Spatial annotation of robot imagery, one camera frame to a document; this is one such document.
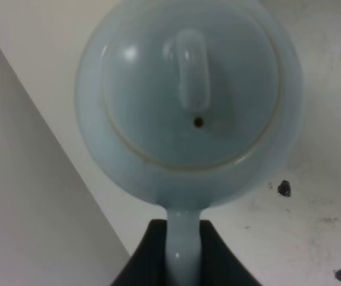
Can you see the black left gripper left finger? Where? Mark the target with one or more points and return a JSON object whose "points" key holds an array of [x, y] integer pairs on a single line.
{"points": [[146, 267]]}

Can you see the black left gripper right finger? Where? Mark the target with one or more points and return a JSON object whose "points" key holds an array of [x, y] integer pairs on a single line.
{"points": [[220, 266]]}

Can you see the blue porcelain teapot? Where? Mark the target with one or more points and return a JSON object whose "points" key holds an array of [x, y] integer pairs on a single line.
{"points": [[187, 105]]}

